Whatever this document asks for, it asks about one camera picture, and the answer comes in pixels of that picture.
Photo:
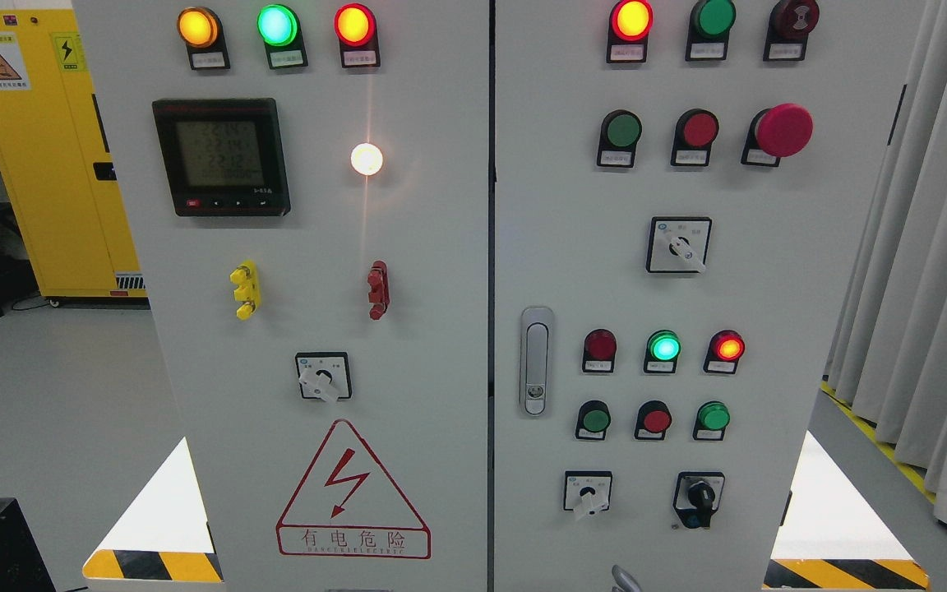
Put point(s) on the small green push button left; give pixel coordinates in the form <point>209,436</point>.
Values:
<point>592,421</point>

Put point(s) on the small green push button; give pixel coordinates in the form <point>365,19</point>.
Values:
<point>711,421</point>
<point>592,421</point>

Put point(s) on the small red push button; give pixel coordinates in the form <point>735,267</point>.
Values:
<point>652,421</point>

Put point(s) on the green start push button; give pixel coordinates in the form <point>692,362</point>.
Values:
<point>620,132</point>

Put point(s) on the small green push button right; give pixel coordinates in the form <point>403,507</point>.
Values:
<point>711,421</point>

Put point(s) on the red stop push button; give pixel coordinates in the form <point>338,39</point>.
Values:
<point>693,138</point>

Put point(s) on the red mushroom emergency stop button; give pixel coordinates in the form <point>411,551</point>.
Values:
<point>777,133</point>

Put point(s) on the white electrical control cabinet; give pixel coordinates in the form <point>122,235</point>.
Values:
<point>489,202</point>

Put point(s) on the red terminal connector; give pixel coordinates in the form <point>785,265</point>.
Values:
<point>378,295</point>

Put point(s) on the unlit dark red indicator light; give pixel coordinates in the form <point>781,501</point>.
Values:
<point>599,352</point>

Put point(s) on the lit white indicator light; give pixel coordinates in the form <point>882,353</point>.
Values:
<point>366,159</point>

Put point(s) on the lit green indicator light lower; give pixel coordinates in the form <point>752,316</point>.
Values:
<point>662,351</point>

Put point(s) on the lit green indicator light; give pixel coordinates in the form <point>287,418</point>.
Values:
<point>282,35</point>
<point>662,351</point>

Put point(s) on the yellow terminal connector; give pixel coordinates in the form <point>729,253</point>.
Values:
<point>247,291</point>

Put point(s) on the red high voltage warning sticker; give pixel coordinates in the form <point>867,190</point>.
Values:
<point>347,504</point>

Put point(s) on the lit red indicator light lower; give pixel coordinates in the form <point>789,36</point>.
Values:
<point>724,352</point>

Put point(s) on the lit red indicator light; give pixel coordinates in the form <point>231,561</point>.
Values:
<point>630,22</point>
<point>357,31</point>
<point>724,352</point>

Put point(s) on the black digital power meter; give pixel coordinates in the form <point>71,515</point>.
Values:
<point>223,157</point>

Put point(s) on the lit red indicator light left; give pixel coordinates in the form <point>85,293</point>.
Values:
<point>357,31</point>

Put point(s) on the lit red indicator light right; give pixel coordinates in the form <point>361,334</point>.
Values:
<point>630,22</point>

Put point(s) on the unlit green indicator light top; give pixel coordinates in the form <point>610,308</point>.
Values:
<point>708,32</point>

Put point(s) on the yellow indicator light top left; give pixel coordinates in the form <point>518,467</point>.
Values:
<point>202,32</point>

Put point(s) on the dark red buzzer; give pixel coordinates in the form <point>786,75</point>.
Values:
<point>790,24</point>

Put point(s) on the grey curtain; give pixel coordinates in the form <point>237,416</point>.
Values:
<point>888,361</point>

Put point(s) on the yellow safety storage cabinet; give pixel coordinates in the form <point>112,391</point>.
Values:
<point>56,165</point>

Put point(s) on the silver door lock handle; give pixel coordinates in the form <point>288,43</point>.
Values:
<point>536,328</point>

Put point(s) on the white selector switch left door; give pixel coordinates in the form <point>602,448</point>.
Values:
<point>324,376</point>

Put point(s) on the white selector switch upper right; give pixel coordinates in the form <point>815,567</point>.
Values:
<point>678,245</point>

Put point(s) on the white selector switch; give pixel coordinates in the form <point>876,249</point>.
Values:
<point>586,492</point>
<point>678,245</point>

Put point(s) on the white selector switch lower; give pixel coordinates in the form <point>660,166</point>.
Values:
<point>586,492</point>

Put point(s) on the black key selector switch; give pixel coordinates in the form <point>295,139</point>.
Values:
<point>697,498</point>

